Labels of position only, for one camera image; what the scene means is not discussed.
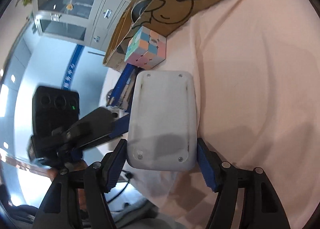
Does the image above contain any brown cardboard box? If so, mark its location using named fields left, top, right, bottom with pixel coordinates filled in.
left=103, top=0, right=222, bottom=72

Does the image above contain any pastel rubik's cube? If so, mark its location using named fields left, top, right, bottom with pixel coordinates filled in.
left=124, top=27, right=167, bottom=70

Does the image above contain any grey glass door cabinet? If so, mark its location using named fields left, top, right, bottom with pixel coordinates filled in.
left=33, top=0, right=130, bottom=52

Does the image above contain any black camera unit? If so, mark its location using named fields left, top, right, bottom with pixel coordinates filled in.
left=32, top=86, right=80, bottom=137

